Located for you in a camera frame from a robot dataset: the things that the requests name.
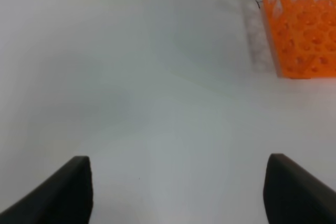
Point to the orange test tube rack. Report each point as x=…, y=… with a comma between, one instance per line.
x=301, y=35

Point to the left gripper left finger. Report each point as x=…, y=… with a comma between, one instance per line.
x=65, y=197

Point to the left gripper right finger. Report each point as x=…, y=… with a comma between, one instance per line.
x=293, y=195

